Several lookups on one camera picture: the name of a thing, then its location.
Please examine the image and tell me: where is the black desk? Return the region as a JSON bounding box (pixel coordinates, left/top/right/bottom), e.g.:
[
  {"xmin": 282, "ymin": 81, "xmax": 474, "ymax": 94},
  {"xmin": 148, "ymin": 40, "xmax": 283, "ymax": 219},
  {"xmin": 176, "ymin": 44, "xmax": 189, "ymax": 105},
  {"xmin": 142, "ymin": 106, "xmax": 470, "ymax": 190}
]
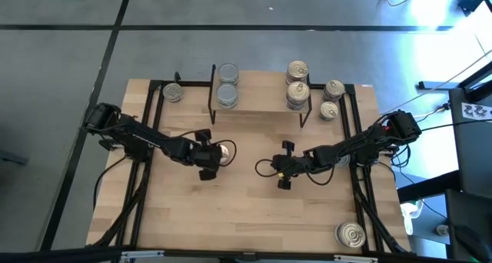
[{"xmin": 445, "ymin": 88, "xmax": 492, "ymax": 263}]

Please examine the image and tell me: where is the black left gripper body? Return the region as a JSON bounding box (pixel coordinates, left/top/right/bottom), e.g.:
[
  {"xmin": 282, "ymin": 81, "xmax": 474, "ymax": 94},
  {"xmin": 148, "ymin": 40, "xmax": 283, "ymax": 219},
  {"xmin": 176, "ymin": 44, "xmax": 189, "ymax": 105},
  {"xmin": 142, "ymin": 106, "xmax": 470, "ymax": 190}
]
[{"xmin": 194, "ymin": 128, "xmax": 222, "ymax": 181}]

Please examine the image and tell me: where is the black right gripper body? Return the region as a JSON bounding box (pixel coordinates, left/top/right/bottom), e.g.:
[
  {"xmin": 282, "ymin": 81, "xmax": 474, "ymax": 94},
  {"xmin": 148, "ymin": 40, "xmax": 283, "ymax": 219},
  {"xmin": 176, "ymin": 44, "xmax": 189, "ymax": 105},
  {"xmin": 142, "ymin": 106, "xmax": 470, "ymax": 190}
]
[{"xmin": 271, "ymin": 140, "xmax": 308, "ymax": 190}]

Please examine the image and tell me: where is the silver bracket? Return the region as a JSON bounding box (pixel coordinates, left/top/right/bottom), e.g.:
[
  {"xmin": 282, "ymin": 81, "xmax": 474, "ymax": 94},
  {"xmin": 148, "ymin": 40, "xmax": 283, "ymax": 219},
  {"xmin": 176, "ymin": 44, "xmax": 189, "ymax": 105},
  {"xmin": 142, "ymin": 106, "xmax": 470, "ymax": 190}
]
[
  {"xmin": 120, "ymin": 250, "xmax": 165, "ymax": 261},
  {"xmin": 333, "ymin": 254, "xmax": 380, "ymax": 263}
]

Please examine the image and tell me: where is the large gold ringed can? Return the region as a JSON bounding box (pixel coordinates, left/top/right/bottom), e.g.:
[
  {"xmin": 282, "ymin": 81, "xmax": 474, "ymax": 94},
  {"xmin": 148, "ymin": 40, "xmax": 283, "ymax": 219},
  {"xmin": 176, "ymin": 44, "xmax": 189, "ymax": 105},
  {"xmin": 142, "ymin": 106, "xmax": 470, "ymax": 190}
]
[{"xmin": 333, "ymin": 221, "xmax": 367, "ymax": 250}]

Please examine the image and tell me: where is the black cable bundle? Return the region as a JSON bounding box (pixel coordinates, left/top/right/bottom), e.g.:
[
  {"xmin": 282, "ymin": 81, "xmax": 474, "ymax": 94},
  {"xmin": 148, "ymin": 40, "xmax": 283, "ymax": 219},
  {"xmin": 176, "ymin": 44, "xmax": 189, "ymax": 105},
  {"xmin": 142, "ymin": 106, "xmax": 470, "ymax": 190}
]
[{"xmin": 390, "ymin": 134, "xmax": 413, "ymax": 168}]

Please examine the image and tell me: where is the black rig beam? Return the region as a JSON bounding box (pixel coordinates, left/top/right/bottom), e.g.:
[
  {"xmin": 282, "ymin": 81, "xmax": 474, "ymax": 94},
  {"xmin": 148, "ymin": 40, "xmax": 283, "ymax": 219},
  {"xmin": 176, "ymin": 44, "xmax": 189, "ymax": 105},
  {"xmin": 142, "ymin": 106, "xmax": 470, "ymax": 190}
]
[{"xmin": 0, "ymin": 245, "xmax": 492, "ymax": 263}]

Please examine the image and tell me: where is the black metal table frame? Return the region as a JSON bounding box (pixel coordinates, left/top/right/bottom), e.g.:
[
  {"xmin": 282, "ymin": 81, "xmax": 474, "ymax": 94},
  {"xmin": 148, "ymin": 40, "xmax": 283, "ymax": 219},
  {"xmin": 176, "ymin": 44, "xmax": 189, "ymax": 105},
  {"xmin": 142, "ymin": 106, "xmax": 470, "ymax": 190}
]
[{"xmin": 86, "ymin": 78, "xmax": 414, "ymax": 256}]

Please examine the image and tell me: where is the paper with black pattern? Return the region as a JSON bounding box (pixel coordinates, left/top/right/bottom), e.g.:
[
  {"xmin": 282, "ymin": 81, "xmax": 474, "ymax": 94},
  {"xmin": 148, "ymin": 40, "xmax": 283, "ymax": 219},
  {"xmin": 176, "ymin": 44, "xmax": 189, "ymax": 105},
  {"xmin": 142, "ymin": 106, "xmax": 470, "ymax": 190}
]
[{"xmin": 462, "ymin": 102, "xmax": 492, "ymax": 122}]

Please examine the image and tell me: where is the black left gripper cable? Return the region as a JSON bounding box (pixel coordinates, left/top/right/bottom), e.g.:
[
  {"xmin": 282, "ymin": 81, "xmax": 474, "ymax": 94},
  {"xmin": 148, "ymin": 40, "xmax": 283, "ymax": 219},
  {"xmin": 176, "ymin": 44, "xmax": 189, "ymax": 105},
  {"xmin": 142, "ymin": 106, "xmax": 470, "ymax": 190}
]
[{"xmin": 168, "ymin": 128, "xmax": 238, "ymax": 168}]

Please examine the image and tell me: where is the black diagonal beam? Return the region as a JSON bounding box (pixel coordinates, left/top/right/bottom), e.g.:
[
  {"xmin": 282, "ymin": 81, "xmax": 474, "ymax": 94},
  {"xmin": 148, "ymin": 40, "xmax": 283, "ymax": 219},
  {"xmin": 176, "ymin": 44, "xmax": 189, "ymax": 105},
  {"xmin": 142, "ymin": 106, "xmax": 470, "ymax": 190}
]
[{"xmin": 397, "ymin": 169, "xmax": 462, "ymax": 203}]

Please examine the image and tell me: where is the black hanging cable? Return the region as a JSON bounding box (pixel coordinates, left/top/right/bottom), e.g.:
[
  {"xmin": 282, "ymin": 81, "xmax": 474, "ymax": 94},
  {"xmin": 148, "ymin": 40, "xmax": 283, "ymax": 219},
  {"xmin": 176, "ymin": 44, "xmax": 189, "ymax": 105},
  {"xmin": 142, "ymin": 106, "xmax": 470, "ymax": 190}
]
[{"xmin": 93, "ymin": 155, "xmax": 130, "ymax": 212}]

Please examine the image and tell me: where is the black table edge clamp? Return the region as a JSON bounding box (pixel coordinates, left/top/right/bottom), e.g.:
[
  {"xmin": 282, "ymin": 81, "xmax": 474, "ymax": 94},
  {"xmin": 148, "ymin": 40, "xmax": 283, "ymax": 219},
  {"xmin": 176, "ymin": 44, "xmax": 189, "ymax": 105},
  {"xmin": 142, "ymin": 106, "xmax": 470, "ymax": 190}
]
[{"xmin": 98, "ymin": 138, "xmax": 125, "ymax": 151}]

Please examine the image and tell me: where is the wooden shelf black metal frame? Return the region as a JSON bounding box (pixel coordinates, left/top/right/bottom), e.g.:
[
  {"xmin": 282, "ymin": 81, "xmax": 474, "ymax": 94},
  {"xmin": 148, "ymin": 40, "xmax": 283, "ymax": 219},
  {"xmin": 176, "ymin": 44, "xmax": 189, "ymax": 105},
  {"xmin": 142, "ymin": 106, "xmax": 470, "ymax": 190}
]
[{"xmin": 209, "ymin": 64, "xmax": 314, "ymax": 128}]

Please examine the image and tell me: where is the white plastic object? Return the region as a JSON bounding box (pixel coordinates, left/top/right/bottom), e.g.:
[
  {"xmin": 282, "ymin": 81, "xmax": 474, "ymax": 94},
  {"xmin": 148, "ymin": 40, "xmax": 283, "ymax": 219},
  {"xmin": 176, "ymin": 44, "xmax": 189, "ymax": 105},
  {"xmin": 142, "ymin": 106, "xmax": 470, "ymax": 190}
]
[{"xmin": 399, "ymin": 201, "xmax": 424, "ymax": 236}]

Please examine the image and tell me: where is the black floor stand foot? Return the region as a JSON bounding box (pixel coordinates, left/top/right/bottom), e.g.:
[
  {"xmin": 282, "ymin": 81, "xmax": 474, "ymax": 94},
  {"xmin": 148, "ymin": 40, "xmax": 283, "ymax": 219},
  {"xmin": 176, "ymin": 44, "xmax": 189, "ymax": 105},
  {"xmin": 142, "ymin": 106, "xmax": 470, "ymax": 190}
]
[{"xmin": 417, "ymin": 80, "xmax": 457, "ymax": 91}]

